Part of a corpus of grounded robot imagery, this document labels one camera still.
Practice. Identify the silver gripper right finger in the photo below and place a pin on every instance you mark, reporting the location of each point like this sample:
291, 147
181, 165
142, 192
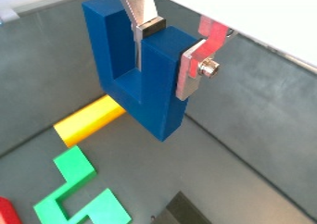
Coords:
197, 63

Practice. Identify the yellow long bar block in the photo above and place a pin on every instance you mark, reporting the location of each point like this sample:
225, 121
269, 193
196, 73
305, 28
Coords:
87, 120

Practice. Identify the red slotted board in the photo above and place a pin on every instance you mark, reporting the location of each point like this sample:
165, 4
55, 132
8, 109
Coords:
8, 215

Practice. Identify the blue U-shaped block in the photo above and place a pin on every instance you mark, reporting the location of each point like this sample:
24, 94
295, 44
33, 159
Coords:
144, 89

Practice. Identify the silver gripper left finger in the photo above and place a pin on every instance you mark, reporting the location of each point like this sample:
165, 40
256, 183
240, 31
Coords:
146, 22

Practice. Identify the green zigzag block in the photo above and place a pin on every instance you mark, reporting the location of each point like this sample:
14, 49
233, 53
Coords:
79, 189

